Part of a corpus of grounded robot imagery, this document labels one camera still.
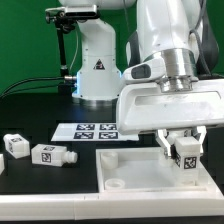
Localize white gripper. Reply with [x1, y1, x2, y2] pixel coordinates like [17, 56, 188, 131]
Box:
[116, 79, 224, 159]

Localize white square table top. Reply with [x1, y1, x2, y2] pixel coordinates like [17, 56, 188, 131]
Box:
[96, 147, 207, 193]

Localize white marker sheet with tags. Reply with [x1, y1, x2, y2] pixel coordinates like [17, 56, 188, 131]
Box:
[52, 123, 139, 142]

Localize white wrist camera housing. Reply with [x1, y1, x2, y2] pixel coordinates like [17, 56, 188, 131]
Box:
[122, 58, 166, 85]

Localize black cables at left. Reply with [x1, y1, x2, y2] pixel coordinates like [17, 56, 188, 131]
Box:
[0, 76, 78, 99]

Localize white L-shaped obstacle fence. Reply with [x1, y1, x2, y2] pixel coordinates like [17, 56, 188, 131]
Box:
[0, 155, 224, 221]

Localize white block at left edge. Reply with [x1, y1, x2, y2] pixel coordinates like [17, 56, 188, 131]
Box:
[0, 154, 5, 175]

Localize black camera on stand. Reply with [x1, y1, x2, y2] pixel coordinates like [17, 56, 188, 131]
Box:
[44, 4, 100, 96]

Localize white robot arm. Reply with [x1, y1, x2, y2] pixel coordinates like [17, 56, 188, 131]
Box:
[59, 0, 224, 155]

